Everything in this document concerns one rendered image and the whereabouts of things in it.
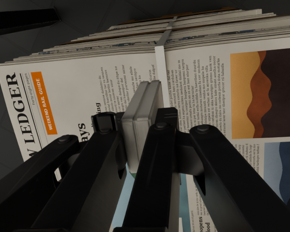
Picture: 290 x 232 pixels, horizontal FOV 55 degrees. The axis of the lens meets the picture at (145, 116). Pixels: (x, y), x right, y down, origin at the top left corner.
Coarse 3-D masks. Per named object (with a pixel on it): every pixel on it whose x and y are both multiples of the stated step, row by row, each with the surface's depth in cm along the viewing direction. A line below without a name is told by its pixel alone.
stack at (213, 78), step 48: (96, 48) 37; (144, 48) 31; (192, 48) 28; (240, 48) 27; (288, 48) 27; (48, 96) 32; (96, 96) 31; (192, 96) 30; (240, 96) 29; (288, 96) 28; (240, 144) 31; (288, 144) 30; (192, 192) 34; (288, 192) 32
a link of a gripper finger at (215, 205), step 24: (192, 144) 11; (216, 144) 10; (216, 168) 9; (240, 168) 9; (216, 192) 9; (240, 192) 8; (264, 192) 8; (216, 216) 9; (240, 216) 7; (264, 216) 7; (288, 216) 7
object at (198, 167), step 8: (160, 112) 16; (168, 112) 15; (176, 112) 15; (160, 120) 15; (168, 120) 14; (176, 120) 14; (176, 128) 13; (176, 136) 13; (184, 136) 12; (176, 144) 12; (184, 144) 12; (176, 152) 12; (184, 152) 12; (192, 152) 12; (184, 160) 12; (192, 160) 12; (200, 160) 12; (184, 168) 12; (192, 168) 12; (200, 168) 12; (200, 176) 12
